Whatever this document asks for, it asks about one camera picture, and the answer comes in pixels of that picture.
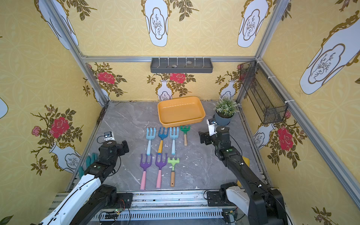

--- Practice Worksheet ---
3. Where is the green rake wooden handle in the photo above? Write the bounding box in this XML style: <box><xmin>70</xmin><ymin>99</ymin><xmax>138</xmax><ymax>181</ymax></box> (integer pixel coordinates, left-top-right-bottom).
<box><xmin>180</xmin><ymin>125</ymin><xmax>190</xmax><ymax>146</ymax></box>

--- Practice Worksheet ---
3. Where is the purple rake pink handle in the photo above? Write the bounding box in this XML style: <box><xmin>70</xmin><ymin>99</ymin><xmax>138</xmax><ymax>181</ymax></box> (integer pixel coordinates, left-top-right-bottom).
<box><xmin>155</xmin><ymin>153</ymin><xmax>167</xmax><ymax>189</ymax></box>
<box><xmin>140</xmin><ymin>154</ymin><xmax>153</xmax><ymax>190</ymax></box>

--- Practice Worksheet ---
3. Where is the light blue hand rake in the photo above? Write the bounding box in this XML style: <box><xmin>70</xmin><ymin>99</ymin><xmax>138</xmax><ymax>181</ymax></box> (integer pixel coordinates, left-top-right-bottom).
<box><xmin>146</xmin><ymin>127</ymin><xmax>156</xmax><ymax>156</ymax></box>

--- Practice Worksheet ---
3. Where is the orange plastic storage tray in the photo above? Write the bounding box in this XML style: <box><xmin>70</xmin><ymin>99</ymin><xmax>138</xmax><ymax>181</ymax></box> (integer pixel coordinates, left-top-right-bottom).
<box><xmin>157</xmin><ymin>96</ymin><xmax>206</xmax><ymax>128</ymax></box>

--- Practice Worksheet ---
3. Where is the light green small rake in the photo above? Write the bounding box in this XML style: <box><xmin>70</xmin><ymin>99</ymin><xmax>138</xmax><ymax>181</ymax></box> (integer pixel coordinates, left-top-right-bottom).
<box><xmin>167</xmin><ymin>157</ymin><xmax>180</xmax><ymax>188</ymax></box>

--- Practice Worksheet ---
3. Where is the dark blue rake yellow handle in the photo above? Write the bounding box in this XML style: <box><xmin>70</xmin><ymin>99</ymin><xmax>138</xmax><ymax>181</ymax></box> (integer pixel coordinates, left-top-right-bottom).
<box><xmin>157</xmin><ymin>127</ymin><xmax>169</xmax><ymax>155</ymax></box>

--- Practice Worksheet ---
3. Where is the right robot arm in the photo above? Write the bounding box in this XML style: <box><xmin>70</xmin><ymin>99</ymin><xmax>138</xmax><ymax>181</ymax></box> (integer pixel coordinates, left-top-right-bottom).
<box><xmin>199</xmin><ymin>126</ymin><xmax>288</xmax><ymax>225</ymax></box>

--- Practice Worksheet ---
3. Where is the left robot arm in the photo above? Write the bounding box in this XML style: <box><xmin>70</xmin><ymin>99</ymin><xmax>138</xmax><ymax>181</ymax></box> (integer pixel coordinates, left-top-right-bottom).
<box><xmin>40</xmin><ymin>140</ymin><xmax>129</xmax><ymax>225</ymax></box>

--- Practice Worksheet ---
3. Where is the green rubber glove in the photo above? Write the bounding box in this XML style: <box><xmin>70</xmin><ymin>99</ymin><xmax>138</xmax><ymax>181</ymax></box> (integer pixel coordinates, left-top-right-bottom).
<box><xmin>78</xmin><ymin>153</ymin><xmax>98</xmax><ymax>178</ymax></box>

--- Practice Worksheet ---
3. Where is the potted green plant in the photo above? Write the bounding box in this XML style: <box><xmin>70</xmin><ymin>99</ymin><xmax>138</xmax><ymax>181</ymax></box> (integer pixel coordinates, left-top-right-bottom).
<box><xmin>214</xmin><ymin>97</ymin><xmax>239</xmax><ymax>126</ymax></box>

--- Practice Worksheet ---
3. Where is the yellow trowel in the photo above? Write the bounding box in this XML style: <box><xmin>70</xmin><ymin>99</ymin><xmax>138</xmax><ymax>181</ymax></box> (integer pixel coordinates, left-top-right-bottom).
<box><xmin>242</xmin><ymin>157</ymin><xmax>250</xmax><ymax>167</ymax></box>

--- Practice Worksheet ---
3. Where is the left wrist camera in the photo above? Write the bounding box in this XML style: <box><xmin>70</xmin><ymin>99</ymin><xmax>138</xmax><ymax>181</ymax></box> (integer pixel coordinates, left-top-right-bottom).
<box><xmin>104</xmin><ymin>131</ymin><xmax>115</xmax><ymax>141</ymax></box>

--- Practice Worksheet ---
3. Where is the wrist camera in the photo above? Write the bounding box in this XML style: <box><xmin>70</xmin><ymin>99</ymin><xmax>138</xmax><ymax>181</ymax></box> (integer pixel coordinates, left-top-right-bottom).
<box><xmin>104</xmin><ymin>131</ymin><xmax>115</xmax><ymax>141</ymax></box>
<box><xmin>207</xmin><ymin>118</ymin><xmax>217</xmax><ymax>136</ymax></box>

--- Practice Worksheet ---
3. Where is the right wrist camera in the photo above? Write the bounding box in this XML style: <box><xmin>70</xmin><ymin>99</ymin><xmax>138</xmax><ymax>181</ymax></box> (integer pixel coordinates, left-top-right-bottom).
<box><xmin>207</xmin><ymin>118</ymin><xmax>217</xmax><ymax>136</ymax></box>

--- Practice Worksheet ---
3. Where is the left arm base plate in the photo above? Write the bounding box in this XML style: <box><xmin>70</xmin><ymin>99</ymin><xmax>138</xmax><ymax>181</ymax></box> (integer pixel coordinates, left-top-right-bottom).
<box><xmin>113</xmin><ymin>192</ymin><xmax>133</xmax><ymax>209</ymax></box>

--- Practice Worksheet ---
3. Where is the black wire mesh basket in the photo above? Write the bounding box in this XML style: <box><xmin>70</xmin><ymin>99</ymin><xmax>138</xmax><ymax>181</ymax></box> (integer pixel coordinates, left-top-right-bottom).
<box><xmin>240</xmin><ymin>61</ymin><xmax>288</xmax><ymax>124</ymax></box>

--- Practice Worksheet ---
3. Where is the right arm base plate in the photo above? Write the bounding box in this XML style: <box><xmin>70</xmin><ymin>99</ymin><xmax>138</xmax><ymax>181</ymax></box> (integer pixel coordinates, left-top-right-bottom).
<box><xmin>203</xmin><ymin>190</ymin><xmax>225</xmax><ymax>207</ymax></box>

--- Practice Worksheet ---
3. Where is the grey wall shelf tray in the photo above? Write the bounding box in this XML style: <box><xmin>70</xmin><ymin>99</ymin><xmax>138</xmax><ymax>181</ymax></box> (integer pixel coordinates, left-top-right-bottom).
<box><xmin>150</xmin><ymin>57</ymin><xmax>213</xmax><ymax>74</ymax></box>

